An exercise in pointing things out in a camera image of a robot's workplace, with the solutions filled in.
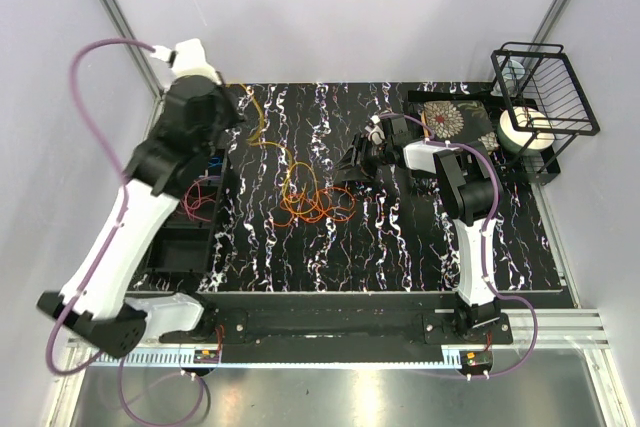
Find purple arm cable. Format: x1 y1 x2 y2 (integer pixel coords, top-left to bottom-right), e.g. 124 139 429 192
370 112 539 363
45 37 161 376

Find black wire dish rack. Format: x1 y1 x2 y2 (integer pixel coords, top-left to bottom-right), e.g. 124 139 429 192
491 41 600 185

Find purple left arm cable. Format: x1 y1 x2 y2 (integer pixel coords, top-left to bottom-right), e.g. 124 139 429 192
45 37 161 376

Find floral patterned box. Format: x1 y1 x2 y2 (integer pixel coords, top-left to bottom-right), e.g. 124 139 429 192
421 100 499 154

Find white round bowl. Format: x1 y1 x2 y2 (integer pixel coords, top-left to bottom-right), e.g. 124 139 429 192
497 106 555 155

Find orange thin cable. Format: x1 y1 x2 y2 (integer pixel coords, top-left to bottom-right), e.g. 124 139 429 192
272 185 357 228

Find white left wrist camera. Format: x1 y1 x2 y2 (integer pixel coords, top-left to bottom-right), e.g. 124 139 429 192
150 38 222 85

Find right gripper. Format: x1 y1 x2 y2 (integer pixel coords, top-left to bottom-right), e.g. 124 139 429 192
331 134 392 185

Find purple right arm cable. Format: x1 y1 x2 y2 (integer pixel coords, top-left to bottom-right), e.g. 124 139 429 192
370 112 539 363

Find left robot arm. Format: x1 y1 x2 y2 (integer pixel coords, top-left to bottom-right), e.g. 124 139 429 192
37 74 241 359

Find glass cup in rack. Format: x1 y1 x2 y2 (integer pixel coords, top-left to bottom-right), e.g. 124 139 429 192
502 59 526 97

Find black three-compartment tray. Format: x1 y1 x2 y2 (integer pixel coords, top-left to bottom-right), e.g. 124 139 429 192
141 149 228 274

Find yellow thin cable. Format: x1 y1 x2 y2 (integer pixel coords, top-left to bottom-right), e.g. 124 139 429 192
234 82 321 208

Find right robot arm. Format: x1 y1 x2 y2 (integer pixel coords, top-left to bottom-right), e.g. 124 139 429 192
334 112 503 344

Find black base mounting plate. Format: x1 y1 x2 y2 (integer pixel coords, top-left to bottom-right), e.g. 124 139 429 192
158 306 513 363

